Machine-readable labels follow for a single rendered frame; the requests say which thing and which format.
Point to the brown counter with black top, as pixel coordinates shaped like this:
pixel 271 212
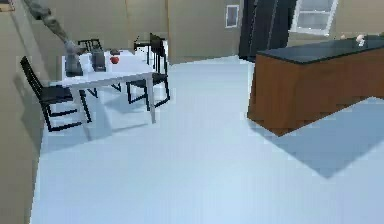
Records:
pixel 310 90

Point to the black dining chair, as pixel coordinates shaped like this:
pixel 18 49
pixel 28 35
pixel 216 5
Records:
pixel 89 44
pixel 50 94
pixel 157 77
pixel 141 44

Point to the white dining table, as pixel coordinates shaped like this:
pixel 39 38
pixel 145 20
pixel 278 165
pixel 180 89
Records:
pixel 128 68

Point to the red apple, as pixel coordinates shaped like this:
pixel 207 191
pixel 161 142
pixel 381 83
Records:
pixel 114 60

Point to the small dark bowl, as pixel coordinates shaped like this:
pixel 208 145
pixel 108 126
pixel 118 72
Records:
pixel 114 52

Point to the small white framed picture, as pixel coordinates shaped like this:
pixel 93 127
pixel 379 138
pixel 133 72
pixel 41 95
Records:
pixel 232 16

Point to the dark grey container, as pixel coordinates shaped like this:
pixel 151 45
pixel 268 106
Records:
pixel 98 60

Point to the black fridge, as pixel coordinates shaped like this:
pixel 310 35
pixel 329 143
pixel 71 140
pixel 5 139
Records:
pixel 265 28

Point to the grey box on table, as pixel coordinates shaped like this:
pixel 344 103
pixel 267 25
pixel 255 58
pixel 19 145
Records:
pixel 73 65

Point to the white framed window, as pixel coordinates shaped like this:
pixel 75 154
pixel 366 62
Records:
pixel 313 16

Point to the small white object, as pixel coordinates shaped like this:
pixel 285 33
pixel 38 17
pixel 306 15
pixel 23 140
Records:
pixel 360 39

